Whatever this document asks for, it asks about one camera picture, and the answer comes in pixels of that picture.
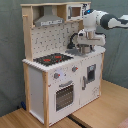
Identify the toy microwave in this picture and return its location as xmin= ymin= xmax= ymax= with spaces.
xmin=66 ymin=3 xmax=90 ymax=21

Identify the black stovetop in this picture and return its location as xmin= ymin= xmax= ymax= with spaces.
xmin=34 ymin=53 xmax=71 ymax=66

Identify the grey toy sink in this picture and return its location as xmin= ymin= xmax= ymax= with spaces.
xmin=65 ymin=46 xmax=96 ymax=57

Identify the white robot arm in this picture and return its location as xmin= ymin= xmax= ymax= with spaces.
xmin=77 ymin=9 xmax=128 ymax=46

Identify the grey range hood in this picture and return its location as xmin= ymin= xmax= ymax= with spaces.
xmin=35 ymin=5 xmax=64 ymax=27

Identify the small metal pot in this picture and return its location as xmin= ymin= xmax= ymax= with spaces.
xmin=79 ymin=46 xmax=91 ymax=54

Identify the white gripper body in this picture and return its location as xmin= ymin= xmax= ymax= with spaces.
xmin=77 ymin=30 xmax=105 ymax=46

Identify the stove knob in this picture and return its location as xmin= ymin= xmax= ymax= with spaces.
xmin=72 ymin=66 xmax=78 ymax=72
xmin=54 ymin=73 xmax=60 ymax=79

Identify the wooden toy kitchen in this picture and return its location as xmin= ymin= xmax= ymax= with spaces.
xmin=22 ymin=2 xmax=105 ymax=127

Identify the toy dishwasher door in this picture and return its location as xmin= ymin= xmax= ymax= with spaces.
xmin=80 ymin=55 xmax=102 ymax=106

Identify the black toy faucet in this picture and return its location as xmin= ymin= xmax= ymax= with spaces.
xmin=67 ymin=33 xmax=78 ymax=49

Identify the left stove knob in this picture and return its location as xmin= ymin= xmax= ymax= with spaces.
xmin=54 ymin=73 xmax=60 ymax=79

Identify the right stove knob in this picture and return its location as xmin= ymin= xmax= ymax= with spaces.
xmin=72 ymin=66 xmax=78 ymax=72

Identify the toy oven door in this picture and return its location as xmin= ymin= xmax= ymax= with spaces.
xmin=55 ymin=81 xmax=74 ymax=111

